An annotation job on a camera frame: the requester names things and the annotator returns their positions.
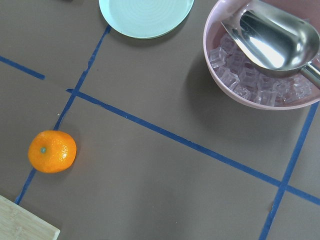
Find orange fruit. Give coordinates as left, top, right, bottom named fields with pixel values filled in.
left=28, top=130, right=77, bottom=174

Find pink bowl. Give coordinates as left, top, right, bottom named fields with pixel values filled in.
left=202, top=0, right=320, bottom=111

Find ice cubes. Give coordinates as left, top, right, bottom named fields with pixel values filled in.
left=208, top=33, right=315, bottom=107

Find green plate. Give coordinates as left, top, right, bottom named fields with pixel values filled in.
left=98, top=0, right=194, bottom=39

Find wooden cutting board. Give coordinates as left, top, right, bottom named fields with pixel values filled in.
left=0, top=196, right=60, bottom=240

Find metal scoop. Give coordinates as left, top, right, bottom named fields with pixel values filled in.
left=221, top=0, right=320, bottom=88

